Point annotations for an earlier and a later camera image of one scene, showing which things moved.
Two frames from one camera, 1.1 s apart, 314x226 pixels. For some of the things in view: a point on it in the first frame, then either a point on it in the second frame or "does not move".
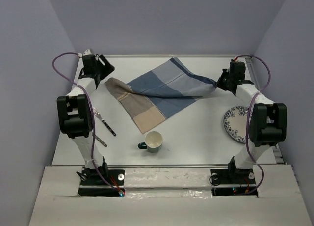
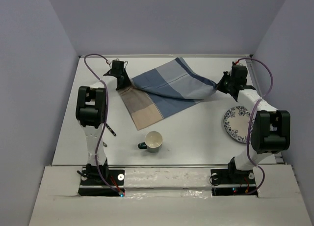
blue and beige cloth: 159,92 does not move
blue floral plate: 235,123 does not move
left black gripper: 108,68 → 126,81
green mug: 153,142 does not move
